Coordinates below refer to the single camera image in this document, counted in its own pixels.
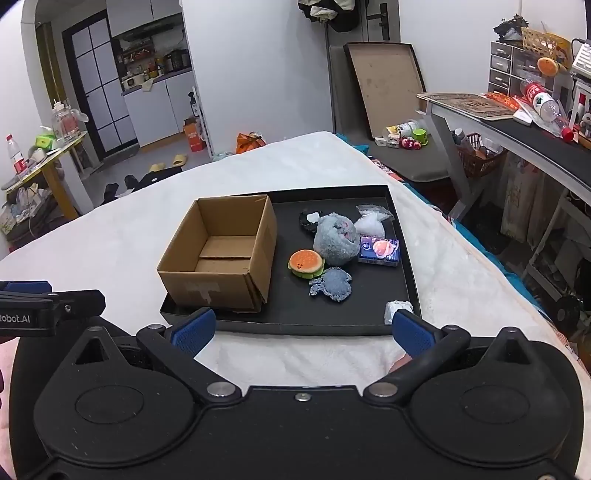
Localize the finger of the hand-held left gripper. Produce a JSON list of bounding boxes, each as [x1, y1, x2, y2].
[[0, 279, 55, 302]]

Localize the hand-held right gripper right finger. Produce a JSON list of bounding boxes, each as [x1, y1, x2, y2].
[[362, 309, 537, 409]]

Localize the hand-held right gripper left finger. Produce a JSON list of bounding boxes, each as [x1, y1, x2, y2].
[[69, 308, 244, 403]]

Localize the white plastic wad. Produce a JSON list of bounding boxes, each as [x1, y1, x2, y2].
[[384, 300, 414, 326]]

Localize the black shallow tray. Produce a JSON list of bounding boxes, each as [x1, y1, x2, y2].
[[159, 185, 421, 337]]

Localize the small blue tissue pack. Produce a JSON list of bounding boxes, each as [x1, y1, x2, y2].
[[358, 235, 400, 265]]

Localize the blue-grey knitted cloth toy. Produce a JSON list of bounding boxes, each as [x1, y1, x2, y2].
[[308, 268, 354, 303]]

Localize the brown cardboard box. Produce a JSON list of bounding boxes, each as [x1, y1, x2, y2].
[[157, 194, 278, 312]]

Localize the clear plastic bag white filling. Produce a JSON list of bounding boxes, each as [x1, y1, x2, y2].
[[355, 203, 395, 236]]

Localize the grey fluffy plush toy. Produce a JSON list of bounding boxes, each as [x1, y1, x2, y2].
[[313, 212, 361, 267]]

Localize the yellow table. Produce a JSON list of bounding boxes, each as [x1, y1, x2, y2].
[[0, 131, 88, 222]]

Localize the burger plush toy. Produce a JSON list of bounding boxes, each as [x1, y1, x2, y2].
[[287, 249, 326, 280]]

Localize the black socks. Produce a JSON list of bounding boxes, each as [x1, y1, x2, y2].
[[102, 174, 139, 204]]

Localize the plastic bottle with red label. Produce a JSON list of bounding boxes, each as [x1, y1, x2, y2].
[[6, 135, 28, 176]]

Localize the black and white beaded patch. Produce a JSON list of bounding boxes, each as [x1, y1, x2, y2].
[[299, 210, 324, 238]]

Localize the black laptop bag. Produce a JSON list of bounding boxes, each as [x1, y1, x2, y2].
[[137, 167, 183, 190]]

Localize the glass jar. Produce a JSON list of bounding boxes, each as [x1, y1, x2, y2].
[[51, 99, 80, 144]]

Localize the brown plastic basket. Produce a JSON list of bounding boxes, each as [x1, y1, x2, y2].
[[457, 133, 507, 179]]

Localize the orange carton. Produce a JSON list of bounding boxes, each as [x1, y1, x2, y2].
[[183, 120, 205, 153]]

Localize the orange bag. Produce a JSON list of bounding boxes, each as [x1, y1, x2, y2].
[[236, 132, 267, 155]]

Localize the white narrow rack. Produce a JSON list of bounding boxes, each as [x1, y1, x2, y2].
[[195, 85, 216, 162]]

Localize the black framed glass door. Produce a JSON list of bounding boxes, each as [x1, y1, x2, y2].
[[62, 21, 139, 154]]

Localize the white kitchen cabinet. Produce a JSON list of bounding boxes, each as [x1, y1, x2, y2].
[[106, 0, 195, 148]]

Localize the white desk with black mat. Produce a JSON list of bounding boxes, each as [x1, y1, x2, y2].
[[416, 90, 591, 296]]

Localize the brown printed cardboard sheet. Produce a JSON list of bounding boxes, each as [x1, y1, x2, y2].
[[418, 92, 514, 122]]

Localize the black framed brown board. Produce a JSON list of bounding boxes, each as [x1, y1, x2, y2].
[[344, 42, 428, 141]]

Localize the clear bottle with red label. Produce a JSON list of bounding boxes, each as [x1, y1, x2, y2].
[[521, 78, 575, 139]]

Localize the grey drawer organizer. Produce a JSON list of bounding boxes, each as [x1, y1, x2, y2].
[[488, 41, 561, 99]]

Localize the woven bamboo basket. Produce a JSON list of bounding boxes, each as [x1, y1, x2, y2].
[[522, 27, 573, 70]]

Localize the hanging clothes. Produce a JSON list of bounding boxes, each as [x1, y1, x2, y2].
[[298, 0, 365, 33]]

